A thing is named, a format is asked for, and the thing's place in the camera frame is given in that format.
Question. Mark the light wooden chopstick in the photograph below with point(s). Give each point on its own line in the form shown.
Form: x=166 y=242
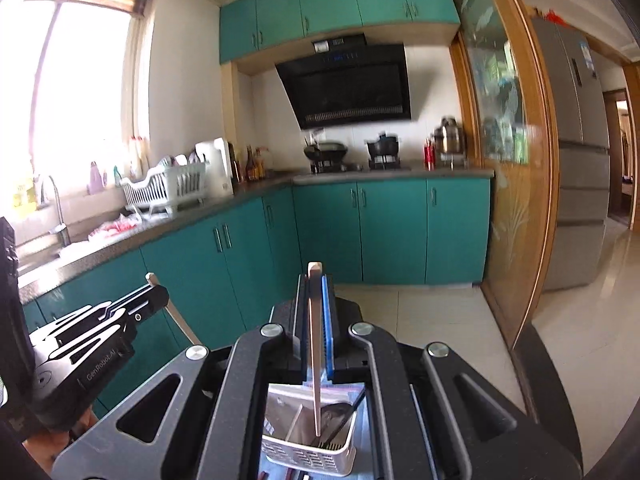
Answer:
x=314 y=275

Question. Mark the white kettle appliance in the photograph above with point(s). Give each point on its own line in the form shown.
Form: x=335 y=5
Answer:
x=218 y=172

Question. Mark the person's left hand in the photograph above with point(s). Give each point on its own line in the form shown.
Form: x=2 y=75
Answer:
x=45 y=447

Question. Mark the gold metal spoon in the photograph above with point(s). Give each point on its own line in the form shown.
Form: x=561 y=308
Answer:
x=333 y=418

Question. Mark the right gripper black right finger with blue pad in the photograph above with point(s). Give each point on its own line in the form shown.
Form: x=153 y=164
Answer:
x=338 y=314

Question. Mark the red canister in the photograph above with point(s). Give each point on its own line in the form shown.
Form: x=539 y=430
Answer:
x=429 y=155

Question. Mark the white plastic utensil basket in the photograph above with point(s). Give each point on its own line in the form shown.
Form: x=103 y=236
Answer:
x=349 y=394

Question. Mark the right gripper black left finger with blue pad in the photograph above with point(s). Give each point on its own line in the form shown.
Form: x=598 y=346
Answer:
x=290 y=360

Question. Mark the pink bottle on sill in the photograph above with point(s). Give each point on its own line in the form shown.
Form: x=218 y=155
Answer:
x=96 y=181

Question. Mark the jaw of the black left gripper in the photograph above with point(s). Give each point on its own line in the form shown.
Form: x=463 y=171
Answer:
x=140 y=304

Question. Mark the black cooking pot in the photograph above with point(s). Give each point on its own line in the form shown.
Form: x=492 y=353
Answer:
x=386 y=145

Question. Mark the wooden glass sliding door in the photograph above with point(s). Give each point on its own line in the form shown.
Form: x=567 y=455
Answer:
x=508 y=115

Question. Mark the teal upper cabinets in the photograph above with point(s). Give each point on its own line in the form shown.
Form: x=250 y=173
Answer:
x=247 y=26

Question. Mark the white dish drying rack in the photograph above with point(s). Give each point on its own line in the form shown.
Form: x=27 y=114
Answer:
x=166 y=188

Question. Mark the black range hood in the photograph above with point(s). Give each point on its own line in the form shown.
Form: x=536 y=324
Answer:
x=348 y=85

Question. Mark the silver refrigerator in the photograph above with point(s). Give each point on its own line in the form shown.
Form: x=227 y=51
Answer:
x=584 y=151

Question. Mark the dark sauce bottle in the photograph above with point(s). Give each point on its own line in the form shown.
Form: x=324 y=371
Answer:
x=250 y=167

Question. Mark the gas stove top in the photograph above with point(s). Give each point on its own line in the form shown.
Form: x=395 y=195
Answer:
x=337 y=167

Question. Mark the blue striped table cloth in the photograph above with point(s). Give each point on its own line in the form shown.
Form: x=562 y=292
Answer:
x=370 y=439

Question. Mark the chrome sink faucet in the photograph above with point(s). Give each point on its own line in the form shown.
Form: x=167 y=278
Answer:
x=59 y=228

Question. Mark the teal lower kitchen cabinets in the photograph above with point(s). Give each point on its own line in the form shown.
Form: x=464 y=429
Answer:
x=226 y=267

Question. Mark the black wok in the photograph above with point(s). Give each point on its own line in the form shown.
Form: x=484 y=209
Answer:
x=318 y=151

